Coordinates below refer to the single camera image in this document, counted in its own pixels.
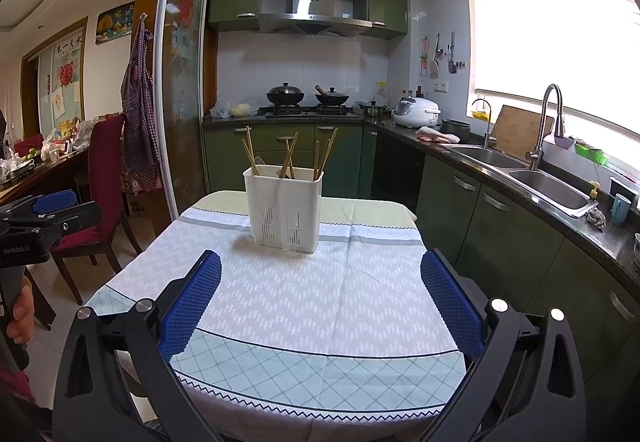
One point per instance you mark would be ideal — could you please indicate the person's left hand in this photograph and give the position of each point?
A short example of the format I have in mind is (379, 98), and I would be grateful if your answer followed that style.
(24, 317)

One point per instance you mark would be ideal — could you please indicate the white plastic bag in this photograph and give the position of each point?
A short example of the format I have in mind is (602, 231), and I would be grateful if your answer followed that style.
(220, 109)

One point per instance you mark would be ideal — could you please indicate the small steel faucet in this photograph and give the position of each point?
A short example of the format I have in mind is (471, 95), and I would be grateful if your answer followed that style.
(487, 126)

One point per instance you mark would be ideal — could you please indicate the black built-in appliance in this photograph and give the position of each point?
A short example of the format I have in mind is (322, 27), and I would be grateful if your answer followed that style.
(397, 169)

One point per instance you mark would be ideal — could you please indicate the pale spoon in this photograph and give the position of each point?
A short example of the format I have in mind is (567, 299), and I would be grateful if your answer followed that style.
(258, 161)

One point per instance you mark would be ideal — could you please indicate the sliding glass door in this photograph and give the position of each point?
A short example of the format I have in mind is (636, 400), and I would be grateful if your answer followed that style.
(185, 121)

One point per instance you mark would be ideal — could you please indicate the wooden sideboard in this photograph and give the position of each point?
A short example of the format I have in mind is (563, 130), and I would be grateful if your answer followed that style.
(50, 171)

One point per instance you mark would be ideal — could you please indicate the dark granite countertop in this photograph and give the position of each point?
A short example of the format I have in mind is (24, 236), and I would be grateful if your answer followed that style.
(590, 242)

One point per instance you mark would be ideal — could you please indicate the pink dish cloth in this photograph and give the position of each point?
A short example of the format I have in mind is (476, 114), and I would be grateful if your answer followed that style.
(437, 135)

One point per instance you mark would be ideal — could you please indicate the black hanging spatula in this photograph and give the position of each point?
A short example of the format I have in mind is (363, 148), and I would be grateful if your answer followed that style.
(452, 67)

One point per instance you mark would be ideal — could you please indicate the row of sauce bottles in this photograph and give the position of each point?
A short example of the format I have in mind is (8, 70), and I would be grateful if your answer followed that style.
(412, 94)

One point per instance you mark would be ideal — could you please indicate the green cabinet with drawers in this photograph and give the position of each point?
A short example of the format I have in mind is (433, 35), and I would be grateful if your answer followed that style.
(345, 156)

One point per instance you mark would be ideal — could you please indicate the gas stove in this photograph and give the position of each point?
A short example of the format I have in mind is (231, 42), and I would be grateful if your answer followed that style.
(310, 110)

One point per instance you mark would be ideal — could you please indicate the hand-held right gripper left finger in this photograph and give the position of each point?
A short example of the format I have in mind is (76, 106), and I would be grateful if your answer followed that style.
(192, 307)

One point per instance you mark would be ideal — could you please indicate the black box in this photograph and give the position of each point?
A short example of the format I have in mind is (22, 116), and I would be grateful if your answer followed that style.
(625, 184)

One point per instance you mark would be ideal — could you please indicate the pink hanging utensil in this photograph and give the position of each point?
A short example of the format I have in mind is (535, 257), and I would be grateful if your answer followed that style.
(424, 54)

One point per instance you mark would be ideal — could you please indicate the white wall socket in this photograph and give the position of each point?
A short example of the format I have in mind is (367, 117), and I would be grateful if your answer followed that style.
(440, 86)

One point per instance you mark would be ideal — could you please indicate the kitchen window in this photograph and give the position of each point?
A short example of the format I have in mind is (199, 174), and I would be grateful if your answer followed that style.
(550, 21)

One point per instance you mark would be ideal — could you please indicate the grey rag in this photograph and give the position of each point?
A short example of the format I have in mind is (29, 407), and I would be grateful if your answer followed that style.
(596, 218)

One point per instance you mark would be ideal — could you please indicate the steel range hood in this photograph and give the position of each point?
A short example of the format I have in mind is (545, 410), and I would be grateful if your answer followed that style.
(312, 6)

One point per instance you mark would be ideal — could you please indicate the yellow sink clip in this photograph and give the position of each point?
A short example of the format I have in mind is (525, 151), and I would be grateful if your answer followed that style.
(593, 191)

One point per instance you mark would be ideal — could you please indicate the white rice cooker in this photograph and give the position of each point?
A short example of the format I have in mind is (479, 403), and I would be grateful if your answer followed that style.
(416, 112)

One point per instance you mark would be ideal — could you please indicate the glass panel with stickers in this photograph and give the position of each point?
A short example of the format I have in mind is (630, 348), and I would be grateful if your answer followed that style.
(60, 81)

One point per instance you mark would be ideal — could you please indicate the wooden cutting board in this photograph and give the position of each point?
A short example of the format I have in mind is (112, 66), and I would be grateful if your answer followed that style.
(520, 129)

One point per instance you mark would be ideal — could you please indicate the green plastic basket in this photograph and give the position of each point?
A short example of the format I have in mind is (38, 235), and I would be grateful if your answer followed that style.
(591, 154)

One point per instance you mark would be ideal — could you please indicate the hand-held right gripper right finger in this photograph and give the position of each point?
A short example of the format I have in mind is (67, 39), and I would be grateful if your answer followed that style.
(452, 302)

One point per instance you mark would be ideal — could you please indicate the checkered apron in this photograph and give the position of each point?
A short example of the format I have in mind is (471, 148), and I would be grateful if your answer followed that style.
(140, 121)

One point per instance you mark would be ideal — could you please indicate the red round door decoration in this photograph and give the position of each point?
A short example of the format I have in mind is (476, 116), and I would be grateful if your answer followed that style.
(186, 6)

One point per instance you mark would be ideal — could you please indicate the white plastic utensil holder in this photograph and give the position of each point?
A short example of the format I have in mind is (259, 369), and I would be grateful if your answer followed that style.
(282, 212)

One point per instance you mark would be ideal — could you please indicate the small steel pot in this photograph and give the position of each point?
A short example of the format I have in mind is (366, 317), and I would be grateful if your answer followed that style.
(374, 110)

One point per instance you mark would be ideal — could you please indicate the green cabinet under sink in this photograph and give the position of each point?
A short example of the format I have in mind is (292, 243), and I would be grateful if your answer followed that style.
(525, 262)

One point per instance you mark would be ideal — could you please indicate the plate of green fruit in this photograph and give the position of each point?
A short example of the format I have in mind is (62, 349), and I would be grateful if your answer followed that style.
(27, 155)

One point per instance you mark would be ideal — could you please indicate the tall steel faucet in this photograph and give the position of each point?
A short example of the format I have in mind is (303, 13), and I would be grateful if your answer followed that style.
(544, 121)

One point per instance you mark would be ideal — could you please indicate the black wok with lid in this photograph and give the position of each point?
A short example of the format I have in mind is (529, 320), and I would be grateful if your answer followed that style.
(285, 94)

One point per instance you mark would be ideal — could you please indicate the purple plastic basket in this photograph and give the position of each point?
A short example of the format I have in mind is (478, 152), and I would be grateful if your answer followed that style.
(563, 141)

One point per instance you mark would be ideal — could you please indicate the blue mug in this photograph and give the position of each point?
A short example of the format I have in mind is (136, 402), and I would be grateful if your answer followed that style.
(621, 209)

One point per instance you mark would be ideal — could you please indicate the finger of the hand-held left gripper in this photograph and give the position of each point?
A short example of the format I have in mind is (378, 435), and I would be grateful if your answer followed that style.
(52, 202)
(70, 222)

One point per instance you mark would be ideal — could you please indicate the glass jar with yellow lid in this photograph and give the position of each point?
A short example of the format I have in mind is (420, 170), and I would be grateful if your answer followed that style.
(381, 92)

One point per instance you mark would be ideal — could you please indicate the pile of packets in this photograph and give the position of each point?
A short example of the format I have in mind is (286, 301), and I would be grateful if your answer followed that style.
(75, 136)

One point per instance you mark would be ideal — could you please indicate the food wall poster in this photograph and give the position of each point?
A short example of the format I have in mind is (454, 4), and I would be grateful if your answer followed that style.
(115, 24)

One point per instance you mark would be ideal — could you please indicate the black cooking pot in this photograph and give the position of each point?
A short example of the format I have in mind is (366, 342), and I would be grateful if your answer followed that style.
(457, 129)

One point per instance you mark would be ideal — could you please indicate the stainless steel double sink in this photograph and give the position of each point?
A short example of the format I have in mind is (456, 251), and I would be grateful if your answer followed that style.
(545, 187)

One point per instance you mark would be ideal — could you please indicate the maroon dining chair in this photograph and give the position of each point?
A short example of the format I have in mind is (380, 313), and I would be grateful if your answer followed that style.
(105, 161)

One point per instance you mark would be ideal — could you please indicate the bag with yellow food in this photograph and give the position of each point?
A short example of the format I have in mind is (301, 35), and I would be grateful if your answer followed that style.
(243, 109)

